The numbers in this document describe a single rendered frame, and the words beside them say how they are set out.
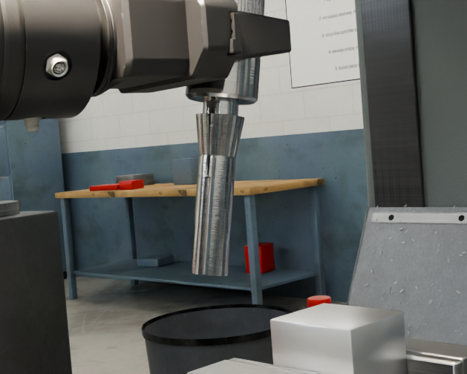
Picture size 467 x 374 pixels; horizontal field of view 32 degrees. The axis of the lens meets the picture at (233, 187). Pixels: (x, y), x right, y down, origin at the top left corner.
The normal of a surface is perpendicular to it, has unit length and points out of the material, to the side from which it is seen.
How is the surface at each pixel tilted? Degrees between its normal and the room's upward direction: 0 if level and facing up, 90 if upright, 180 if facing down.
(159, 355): 93
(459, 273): 64
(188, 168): 90
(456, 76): 90
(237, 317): 86
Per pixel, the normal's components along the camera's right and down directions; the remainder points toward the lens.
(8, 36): 0.58, 0.09
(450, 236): -0.66, -0.37
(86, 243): -0.70, 0.09
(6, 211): 0.92, -0.05
